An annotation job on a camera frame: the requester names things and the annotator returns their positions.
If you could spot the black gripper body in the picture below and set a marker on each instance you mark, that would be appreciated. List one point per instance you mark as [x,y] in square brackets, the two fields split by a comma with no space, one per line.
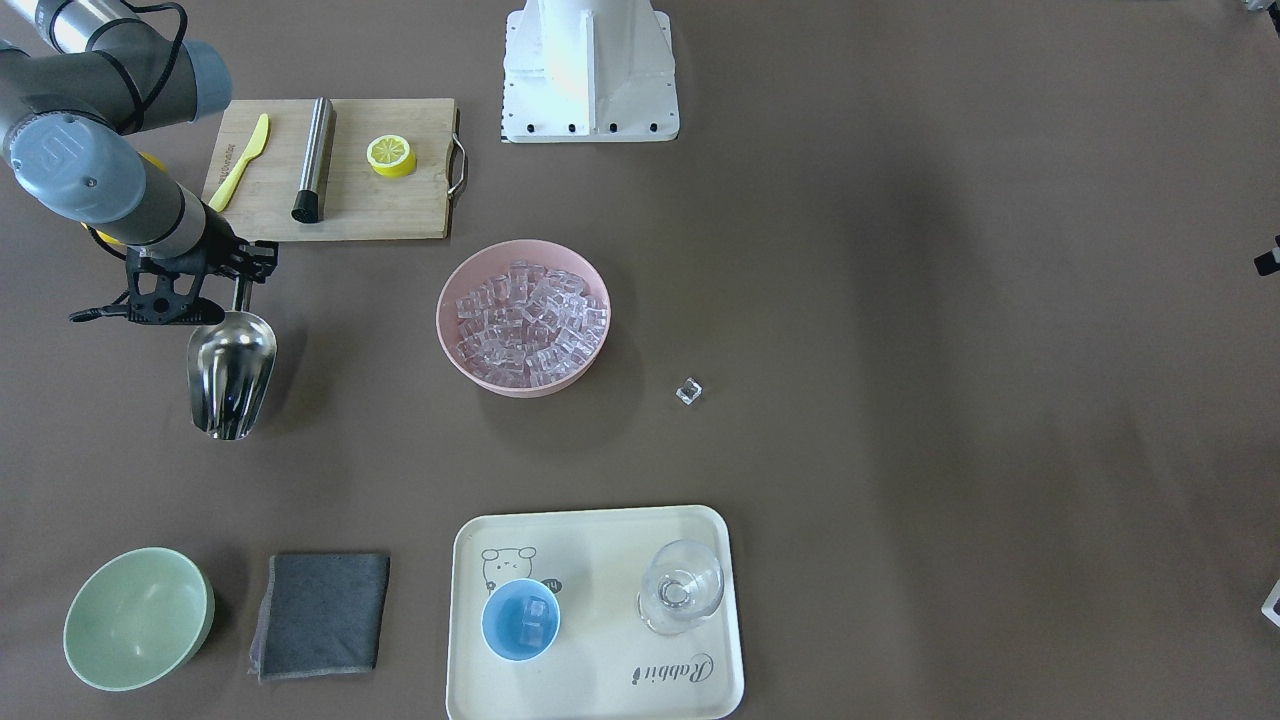
[219,247]

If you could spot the silver metal ice scoop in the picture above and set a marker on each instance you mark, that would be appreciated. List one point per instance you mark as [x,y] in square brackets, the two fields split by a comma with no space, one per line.
[229,367]

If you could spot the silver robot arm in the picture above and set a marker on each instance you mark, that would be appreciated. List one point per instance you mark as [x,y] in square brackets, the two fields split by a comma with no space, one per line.
[118,69]

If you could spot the pile of clear ice cubes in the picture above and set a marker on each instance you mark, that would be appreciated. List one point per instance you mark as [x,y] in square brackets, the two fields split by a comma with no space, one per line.
[529,326]

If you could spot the light blue plastic cup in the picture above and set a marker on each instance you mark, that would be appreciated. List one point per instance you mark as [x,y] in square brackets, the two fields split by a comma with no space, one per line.
[500,618]

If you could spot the ice cubes in cup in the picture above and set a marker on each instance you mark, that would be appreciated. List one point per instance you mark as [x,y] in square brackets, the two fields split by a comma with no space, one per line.
[533,629]

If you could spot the stray clear ice cube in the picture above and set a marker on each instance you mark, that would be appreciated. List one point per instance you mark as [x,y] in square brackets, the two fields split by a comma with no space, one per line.
[689,391]

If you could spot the yellow whole lemon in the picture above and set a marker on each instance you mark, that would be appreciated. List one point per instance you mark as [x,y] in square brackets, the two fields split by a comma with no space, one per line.
[153,161]
[103,238]

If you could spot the steel cylindrical muddler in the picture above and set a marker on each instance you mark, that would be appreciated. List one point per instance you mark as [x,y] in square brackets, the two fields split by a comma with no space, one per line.
[310,195]

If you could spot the yellow plastic knife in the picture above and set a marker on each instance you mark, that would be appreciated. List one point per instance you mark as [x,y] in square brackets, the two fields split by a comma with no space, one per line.
[226,190]

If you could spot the bamboo cutting board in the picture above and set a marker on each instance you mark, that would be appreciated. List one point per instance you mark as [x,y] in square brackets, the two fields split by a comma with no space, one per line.
[358,204]

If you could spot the halved lemon slice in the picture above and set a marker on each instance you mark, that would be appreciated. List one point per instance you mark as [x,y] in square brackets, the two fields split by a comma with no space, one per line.
[391,156]

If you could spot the green ceramic bowl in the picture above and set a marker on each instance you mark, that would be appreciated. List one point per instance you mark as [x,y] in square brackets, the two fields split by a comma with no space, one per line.
[137,619]

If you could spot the grey folded cloth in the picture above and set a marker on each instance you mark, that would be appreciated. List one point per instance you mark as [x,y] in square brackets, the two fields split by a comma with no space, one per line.
[320,615]

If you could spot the pink plastic bowl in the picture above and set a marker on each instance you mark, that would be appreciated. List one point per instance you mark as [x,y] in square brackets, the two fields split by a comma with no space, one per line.
[493,260]

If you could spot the cream serving tray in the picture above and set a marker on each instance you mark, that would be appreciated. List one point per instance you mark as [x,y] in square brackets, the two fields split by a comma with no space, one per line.
[605,663]

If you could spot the clear wine glass on tray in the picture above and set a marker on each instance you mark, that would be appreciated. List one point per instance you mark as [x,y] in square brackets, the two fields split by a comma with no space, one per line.
[681,587]

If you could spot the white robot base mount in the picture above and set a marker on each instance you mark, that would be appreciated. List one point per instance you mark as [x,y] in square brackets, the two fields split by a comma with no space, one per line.
[589,72]

